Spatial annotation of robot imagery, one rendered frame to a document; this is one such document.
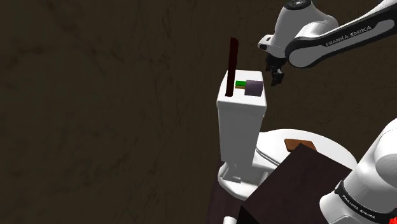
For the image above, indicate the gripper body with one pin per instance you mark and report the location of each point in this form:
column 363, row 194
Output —
column 274, row 67

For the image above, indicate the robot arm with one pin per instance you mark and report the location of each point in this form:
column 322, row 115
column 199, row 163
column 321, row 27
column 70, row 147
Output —
column 313, row 29

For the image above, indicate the purple cylinder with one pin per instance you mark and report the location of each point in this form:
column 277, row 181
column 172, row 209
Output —
column 253, row 88

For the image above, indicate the green and yellow block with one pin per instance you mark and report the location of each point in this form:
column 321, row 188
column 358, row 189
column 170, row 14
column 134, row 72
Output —
column 240, row 84

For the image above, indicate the dark red upright slab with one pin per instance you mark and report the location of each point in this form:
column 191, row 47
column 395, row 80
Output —
column 232, row 68

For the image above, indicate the brown flat tile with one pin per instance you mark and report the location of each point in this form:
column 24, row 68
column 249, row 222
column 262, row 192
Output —
column 297, row 144

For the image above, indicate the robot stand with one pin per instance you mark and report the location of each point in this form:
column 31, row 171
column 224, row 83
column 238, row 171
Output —
column 297, row 186

